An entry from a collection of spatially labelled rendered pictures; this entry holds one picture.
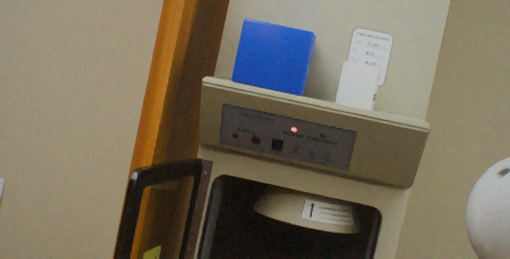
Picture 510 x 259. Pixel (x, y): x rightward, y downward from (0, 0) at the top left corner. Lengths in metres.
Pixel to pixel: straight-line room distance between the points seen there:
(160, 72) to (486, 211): 0.63
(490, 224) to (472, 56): 1.03
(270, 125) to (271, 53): 0.10
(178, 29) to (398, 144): 0.35
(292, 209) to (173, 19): 0.34
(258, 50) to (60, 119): 0.70
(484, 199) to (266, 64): 0.53
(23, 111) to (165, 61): 0.65
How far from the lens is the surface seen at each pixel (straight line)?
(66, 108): 1.96
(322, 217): 1.49
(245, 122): 1.39
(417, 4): 1.46
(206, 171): 1.48
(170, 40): 1.39
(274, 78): 1.35
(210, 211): 1.49
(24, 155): 1.99
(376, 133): 1.36
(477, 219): 0.91
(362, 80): 1.37
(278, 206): 1.50
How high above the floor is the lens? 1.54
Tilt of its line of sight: 3 degrees down
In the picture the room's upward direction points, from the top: 12 degrees clockwise
